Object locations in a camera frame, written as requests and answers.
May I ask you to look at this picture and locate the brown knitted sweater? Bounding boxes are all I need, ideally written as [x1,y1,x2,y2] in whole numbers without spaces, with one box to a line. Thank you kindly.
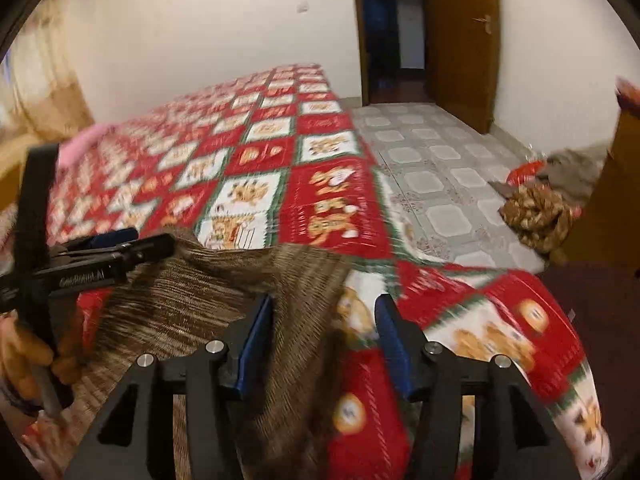
[52,229,352,479]

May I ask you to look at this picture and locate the grey clothes on floor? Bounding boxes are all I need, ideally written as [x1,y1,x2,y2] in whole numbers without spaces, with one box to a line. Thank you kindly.
[536,145,608,206]

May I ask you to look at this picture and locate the left hand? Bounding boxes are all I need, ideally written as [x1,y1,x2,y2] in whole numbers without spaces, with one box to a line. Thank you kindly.
[1,309,84,402]

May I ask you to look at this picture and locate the pink folded blanket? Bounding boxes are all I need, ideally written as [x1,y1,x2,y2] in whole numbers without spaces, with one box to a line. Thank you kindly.
[58,124,115,170]

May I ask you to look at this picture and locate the beige wooden headboard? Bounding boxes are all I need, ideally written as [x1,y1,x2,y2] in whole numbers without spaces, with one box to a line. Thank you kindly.
[0,133,39,211]

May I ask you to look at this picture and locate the beige patterned curtain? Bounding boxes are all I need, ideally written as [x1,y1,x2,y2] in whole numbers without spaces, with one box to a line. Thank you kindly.
[1,0,94,142]

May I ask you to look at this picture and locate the red patchwork bed quilt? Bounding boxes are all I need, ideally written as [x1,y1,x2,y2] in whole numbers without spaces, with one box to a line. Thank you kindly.
[49,64,611,479]

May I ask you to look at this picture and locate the brown wooden dresser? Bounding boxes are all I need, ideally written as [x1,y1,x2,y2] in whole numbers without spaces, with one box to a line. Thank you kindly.
[562,79,640,278]

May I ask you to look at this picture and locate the brown patterned cloth on floor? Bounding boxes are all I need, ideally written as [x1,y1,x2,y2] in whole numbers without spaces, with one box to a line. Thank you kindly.
[499,184,578,255]

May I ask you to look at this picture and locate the red plastic bag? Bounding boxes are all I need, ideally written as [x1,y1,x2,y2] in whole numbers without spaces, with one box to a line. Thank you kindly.
[506,160,546,186]

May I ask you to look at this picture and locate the brown wooden door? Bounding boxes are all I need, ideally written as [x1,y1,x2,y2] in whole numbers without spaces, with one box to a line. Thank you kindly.
[424,0,500,134]

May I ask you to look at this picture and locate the brown door frame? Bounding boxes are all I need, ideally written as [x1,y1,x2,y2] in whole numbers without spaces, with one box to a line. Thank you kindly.
[354,0,370,106]

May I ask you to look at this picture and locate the brass door handle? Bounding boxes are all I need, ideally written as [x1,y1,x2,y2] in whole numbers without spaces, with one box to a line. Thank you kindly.
[473,14,492,35]

